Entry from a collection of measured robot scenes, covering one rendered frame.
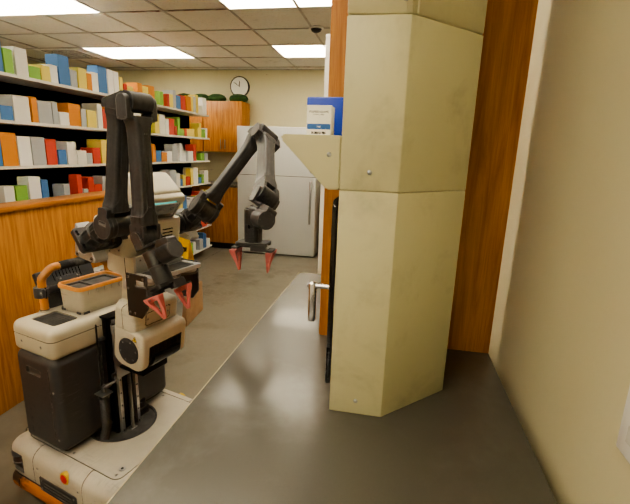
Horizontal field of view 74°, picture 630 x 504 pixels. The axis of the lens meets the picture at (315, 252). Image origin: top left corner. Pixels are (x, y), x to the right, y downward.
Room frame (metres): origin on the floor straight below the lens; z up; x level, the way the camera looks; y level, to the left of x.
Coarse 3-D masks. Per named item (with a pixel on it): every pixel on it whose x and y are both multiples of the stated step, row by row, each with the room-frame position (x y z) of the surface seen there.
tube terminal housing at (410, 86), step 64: (384, 64) 0.78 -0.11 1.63; (448, 64) 0.83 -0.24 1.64; (384, 128) 0.78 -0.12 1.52; (448, 128) 0.84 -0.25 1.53; (384, 192) 0.78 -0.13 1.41; (448, 192) 0.85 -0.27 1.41; (384, 256) 0.77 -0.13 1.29; (448, 256) 0.86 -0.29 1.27; (384, 320) 0.77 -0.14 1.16; (448, 320) 0.88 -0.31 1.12; (384, 384) 0.77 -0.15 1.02
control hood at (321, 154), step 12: (288, 144) 0.81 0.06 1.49; (300, 144) 0.80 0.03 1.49; (312, 144) 0.80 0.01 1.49; (324, 144) 0.80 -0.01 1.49; (336, 144) 0.79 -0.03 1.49; (300, 156) 0.80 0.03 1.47; (312, 156) 0.80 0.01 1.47; (324, 156) 0.80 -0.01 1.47; (336, 156) 0.79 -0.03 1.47; (312, 168) 0.80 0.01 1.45; (324, 168) 0.80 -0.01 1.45; (336, 168) 0.79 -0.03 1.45; (324, 180) 0.80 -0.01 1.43; (336, 180) 0.79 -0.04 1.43
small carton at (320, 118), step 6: (312, 108) 0.87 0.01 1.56; (318, 108) 0.87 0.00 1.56; (324, 108) 0.87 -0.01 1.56; (330, 108) 0.87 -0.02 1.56; (312, 114) 0.87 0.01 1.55; (318, 114) 0.87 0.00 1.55; (324, 114) 0.87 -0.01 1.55; (330, 114) 0.87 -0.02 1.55; (312, 120) 0.87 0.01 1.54; (318, 120) 0.87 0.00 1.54; (324, 120) 0.87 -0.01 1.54; (330, 120) 0.87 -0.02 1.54; (306, 126) 0.88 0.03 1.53; (312, 126) 0.87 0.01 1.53; (318, 126) 0.87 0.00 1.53; (324, 126) 0.87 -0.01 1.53; (330, 126) 0.87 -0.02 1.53; (306, 132) 0.88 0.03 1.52; (312, 132) 0.87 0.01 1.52; (318, 132) 0.87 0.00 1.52; (324, 132) 0.87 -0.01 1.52; (330, 132) 0.87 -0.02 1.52
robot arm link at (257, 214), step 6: (258, 186) 1.31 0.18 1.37; (252, 192) 1.32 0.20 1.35; (258, 192) 1.29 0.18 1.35; (252, 198) 1.29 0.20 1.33; (258, 204) 1.28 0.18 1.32; (264, 204) 1.25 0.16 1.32; (258, 210) 1.24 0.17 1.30; (264, 210) 1.23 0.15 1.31; (270, 210) 1.23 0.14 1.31; (252, 216) 1.24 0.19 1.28; (258, 216) 1.21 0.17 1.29; (264, 216) 1.22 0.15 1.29; (270, 216) 1.23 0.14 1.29; (252, 222) 1.24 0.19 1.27; (258, 222) 1.20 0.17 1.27; (264, 222) 1.22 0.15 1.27; (270, 222) 1.23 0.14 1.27; (264, 228) 1.22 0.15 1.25; (270, 228) 1.23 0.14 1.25
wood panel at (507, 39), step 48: (336, 0) 1.17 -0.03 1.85; (528, 0) 1.09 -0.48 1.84; (336, 48) 1.17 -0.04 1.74; (528, 48) 1.08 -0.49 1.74; (336, 96) 1.17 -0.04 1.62; (480, 96) 1.10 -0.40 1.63; (480, 144) 1.10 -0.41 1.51; (336, 192) 1.16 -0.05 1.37; (480, 192) 1.10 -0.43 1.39; (480, 240) 1.09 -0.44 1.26; (480, 288) 1.09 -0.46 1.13; (480, 336) 1.09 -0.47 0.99
